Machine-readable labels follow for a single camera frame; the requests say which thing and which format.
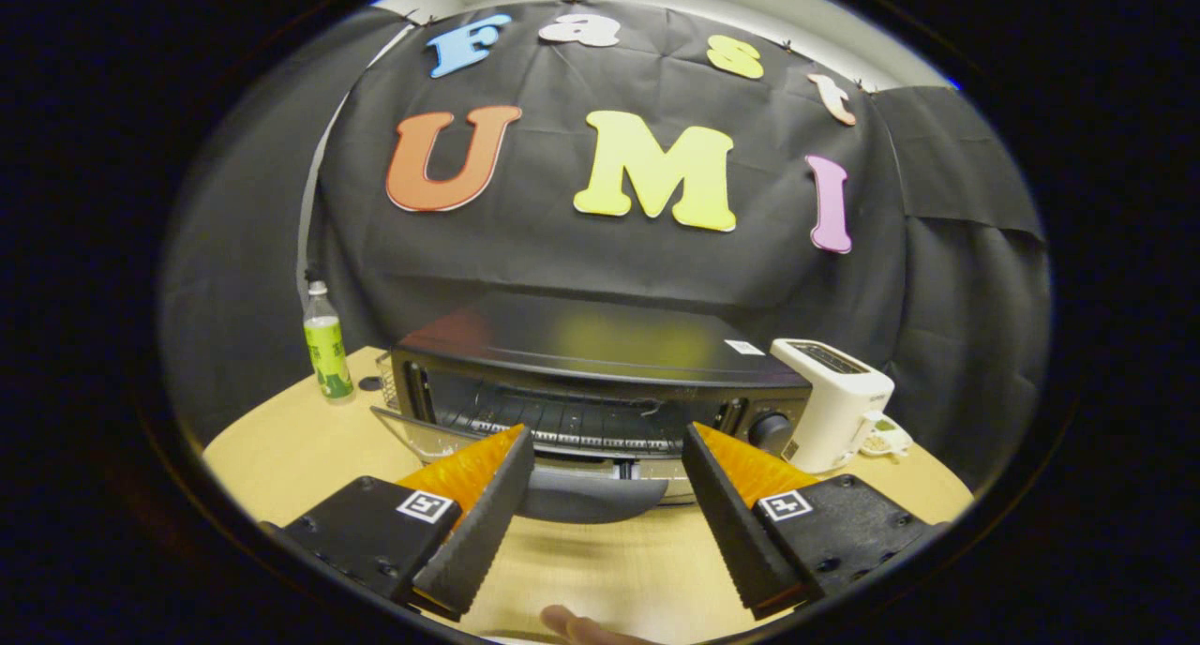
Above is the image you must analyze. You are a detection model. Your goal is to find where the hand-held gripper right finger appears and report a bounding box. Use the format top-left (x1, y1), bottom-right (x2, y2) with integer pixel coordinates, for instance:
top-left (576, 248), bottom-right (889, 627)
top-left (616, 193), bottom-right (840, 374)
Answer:
top-left (681, 422), bottom-right (948, 623)

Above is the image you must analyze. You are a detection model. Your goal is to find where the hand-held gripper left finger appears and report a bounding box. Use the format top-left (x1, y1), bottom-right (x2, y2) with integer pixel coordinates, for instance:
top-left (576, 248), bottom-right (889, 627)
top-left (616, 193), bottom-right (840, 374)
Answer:
top-left (265, 425), bottom-right (535, 623)

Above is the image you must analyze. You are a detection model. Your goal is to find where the black toaster oven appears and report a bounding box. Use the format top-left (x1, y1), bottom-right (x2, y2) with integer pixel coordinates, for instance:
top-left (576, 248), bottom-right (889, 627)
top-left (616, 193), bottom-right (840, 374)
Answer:
top-left (370, 292), bottom-right (815, 524)

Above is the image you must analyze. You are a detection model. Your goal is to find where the white pop-up toaster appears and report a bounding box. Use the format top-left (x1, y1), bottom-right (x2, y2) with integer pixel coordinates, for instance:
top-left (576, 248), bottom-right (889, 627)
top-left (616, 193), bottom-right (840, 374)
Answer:
top-left (769, 337), bottom-right (896, 474)

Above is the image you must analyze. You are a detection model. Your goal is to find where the white divided snack dish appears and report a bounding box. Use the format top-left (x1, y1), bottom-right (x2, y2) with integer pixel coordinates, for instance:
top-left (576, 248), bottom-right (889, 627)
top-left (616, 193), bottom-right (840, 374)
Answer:
top-left (858, 411), bottom-right (913, 460)

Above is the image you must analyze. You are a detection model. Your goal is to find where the green drink bottle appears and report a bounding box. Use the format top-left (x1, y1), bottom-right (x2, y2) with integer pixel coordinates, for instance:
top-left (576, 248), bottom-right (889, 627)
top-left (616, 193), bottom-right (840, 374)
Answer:
top-left (302, 281), bottom-right (356, 404)

